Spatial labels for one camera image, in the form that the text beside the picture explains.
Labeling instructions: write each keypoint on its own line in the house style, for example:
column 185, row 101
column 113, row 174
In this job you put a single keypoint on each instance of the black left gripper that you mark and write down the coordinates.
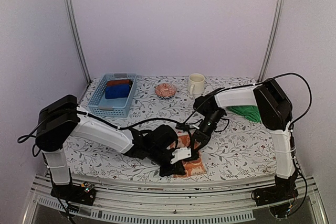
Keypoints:
column 178, row 168

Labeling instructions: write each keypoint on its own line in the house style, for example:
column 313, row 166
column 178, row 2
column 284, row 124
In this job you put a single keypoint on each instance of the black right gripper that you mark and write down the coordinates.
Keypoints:
column 201, row 136

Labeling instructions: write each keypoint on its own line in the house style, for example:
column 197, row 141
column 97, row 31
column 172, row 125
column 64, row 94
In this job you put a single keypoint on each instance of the orange rabbit print towel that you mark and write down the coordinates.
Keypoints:
column 192, row 168

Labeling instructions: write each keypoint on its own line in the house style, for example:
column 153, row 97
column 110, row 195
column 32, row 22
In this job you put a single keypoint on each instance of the green microfibre towel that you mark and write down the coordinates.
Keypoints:
column 249, row 112

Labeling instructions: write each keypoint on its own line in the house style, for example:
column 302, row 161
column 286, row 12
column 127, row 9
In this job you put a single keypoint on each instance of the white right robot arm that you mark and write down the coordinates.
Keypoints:
column 275, row 110

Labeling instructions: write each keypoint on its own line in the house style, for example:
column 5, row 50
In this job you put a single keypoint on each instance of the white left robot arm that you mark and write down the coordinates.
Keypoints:
column 65, row 118

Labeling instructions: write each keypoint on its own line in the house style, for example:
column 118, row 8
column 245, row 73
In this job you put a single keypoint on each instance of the cream ceramic mug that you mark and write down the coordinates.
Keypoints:
column 196, row 84

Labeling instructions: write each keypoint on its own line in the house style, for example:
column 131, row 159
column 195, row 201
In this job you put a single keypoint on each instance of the red patterned small bowl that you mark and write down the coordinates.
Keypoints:
column 165, row 91

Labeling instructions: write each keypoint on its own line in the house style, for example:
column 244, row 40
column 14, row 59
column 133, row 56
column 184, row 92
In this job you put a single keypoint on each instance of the blue rolled towel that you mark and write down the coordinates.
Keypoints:
column 119, row 91

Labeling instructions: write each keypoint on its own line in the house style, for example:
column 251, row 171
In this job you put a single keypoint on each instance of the light blue plastic basket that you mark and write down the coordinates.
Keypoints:
column 120, row 107

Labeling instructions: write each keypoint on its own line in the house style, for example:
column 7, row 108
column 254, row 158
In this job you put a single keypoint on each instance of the red rolled towel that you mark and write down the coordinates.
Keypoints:
column 119, row 82

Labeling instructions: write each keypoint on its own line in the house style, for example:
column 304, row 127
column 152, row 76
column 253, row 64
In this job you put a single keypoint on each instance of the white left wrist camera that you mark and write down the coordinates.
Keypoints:
column 180, row 154

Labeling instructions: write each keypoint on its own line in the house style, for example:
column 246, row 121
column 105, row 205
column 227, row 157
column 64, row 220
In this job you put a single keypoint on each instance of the aluminium front rail frame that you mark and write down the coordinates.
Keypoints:
column 125, row 201

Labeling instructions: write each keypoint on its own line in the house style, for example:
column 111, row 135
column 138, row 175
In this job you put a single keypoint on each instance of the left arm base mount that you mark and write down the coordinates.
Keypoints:
column 84, row 194

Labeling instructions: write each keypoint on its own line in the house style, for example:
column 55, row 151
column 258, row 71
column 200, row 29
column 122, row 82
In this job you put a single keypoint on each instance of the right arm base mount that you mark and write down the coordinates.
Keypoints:
column 284, row 189

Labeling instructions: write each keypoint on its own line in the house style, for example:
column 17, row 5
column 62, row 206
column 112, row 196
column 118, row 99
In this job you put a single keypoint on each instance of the aluminium right corner post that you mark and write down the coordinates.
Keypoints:
column 271, row 40

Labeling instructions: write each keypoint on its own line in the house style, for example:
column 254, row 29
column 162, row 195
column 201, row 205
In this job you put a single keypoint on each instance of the aluminium corner post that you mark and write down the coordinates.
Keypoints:
column 76, row 38
column 271, row 40

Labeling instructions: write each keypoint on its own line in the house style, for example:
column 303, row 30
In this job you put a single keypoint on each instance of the aluminium left corner post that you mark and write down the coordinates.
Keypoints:
column 76, row 38

